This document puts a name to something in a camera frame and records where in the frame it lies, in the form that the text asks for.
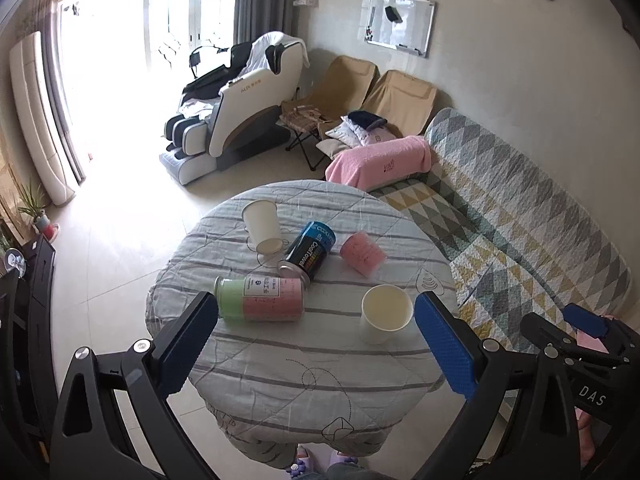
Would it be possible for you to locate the white paper cup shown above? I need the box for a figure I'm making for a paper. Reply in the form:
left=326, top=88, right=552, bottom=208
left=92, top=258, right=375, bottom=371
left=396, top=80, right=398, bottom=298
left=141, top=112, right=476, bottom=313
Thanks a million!
left=242, top=200, right=283, bottom=255
left=359, top=284, right=413, bottom=344

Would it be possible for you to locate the pink translucent plastic cup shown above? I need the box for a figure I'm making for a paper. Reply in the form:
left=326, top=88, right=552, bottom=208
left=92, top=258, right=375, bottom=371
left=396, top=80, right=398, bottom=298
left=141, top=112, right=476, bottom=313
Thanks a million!
left=340, top=231, right=386, bottom=278

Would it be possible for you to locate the white paper cup lying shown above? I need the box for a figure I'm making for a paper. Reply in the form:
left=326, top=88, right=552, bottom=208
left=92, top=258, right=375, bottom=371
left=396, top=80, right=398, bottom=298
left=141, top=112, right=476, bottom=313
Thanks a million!
left=242, top=200, right=283, bottom=255

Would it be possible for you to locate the pink cloth on sofa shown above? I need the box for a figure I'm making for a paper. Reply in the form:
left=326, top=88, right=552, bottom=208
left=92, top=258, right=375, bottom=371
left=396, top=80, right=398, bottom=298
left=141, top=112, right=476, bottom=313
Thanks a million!
left=575, top=313, right=617, bottom=354

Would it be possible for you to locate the dark tv cabinet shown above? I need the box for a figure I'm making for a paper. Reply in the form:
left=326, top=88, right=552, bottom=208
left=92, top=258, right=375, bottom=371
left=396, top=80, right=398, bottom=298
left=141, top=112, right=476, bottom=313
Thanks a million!
left=1, top=235, right=58, bottom=479

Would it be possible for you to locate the triangle patterned quilted sofa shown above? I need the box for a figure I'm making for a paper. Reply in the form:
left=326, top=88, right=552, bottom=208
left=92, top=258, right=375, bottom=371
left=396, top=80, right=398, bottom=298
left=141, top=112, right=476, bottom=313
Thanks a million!
left=373, top=108, right=631, bottom=352

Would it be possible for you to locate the purple slipper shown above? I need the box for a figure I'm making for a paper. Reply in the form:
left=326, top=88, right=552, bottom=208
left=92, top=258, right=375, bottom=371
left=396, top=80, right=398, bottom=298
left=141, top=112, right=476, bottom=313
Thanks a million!
left=286, top=445, right=359, bottom=479

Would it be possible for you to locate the pink green lidded canister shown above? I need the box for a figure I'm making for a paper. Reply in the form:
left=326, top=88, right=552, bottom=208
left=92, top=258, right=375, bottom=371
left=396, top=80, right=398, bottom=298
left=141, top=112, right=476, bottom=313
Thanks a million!
left=213, top=275, right=304, bottom=322

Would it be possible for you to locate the striped grey tablecloth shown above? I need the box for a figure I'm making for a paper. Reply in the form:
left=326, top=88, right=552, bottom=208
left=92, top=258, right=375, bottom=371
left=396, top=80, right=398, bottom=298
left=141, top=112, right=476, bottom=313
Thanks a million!
left=145, top=180, right=462, bottom=466

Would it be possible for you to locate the potted green plant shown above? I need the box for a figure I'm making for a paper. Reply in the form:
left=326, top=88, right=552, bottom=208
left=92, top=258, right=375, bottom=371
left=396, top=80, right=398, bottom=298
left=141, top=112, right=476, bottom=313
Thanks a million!
left=17, top=181, right=60, bottom=242

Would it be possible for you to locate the black blue CoolTowel can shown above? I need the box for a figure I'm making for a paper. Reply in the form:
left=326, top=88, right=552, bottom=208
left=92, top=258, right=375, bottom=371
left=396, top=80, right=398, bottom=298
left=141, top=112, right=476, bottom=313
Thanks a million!
left=278, top=221, right=336, bottom=287

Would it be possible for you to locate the pink towel on armrest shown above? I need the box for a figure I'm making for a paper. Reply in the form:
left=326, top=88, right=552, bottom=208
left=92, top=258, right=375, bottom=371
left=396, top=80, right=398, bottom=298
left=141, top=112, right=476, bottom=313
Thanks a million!
left=326, top=136, right=432, bottom=192

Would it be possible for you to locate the beige folding chair right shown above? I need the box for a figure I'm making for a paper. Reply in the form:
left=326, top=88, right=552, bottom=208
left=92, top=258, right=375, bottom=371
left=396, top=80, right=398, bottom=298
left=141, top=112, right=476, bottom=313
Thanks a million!
left=362, top=70, right=438, bottom=138

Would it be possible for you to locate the beige folding chair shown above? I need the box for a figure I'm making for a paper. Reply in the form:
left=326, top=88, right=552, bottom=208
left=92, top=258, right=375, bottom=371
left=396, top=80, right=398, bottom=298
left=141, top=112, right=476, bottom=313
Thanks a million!
left=362, top=70, right=438, bottom=138
left=280, top=55, right=378, bottom=171

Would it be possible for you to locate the white patterned pillow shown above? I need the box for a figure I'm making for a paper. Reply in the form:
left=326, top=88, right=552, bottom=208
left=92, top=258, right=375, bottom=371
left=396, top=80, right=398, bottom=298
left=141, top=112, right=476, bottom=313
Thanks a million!
left=326, top=116, right=396, bottom=148

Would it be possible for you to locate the white massage chair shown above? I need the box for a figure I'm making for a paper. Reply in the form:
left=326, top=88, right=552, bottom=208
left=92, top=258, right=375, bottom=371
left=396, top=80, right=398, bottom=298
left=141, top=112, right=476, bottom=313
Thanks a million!
left=160, top=32, right=309, bottom=186

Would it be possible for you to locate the white standing air conditioner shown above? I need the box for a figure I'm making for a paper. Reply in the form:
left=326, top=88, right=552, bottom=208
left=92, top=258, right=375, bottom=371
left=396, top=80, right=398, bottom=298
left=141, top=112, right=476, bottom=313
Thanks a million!
left=10, top=32, right=77, bottom=206

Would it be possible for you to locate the beige folding chair left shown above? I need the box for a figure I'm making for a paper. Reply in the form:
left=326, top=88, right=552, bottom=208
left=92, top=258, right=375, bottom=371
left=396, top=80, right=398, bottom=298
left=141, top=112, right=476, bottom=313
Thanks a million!
left=280, top=55, right=378, bottom=171

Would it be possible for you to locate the white wall whiteboard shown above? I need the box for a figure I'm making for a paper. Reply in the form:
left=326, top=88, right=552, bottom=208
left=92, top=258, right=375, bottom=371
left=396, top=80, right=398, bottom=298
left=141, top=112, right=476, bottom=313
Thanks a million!
left=360, top=0, right=437, bottom=58

